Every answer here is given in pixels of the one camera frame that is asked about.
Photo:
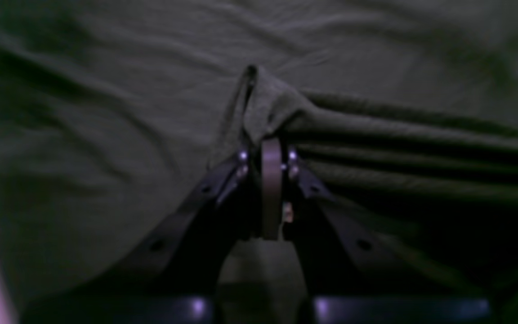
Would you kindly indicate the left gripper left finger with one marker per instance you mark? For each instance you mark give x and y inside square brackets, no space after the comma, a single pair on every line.
[171,275]

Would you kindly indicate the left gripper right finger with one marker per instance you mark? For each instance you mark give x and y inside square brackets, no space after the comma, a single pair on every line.
[352,277]

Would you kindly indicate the dark green t-shirt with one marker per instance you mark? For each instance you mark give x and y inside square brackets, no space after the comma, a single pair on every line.
[112,110]

